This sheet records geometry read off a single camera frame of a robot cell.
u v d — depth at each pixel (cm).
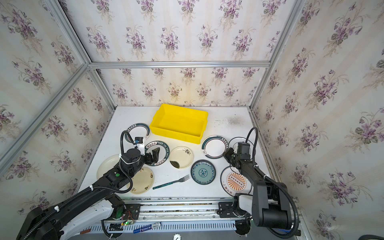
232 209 73
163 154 93
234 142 99
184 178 84
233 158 76
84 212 48
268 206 41
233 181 83
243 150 70
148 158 72
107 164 88
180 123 104
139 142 68
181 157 91
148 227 68
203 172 86
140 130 104
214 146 98
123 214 71
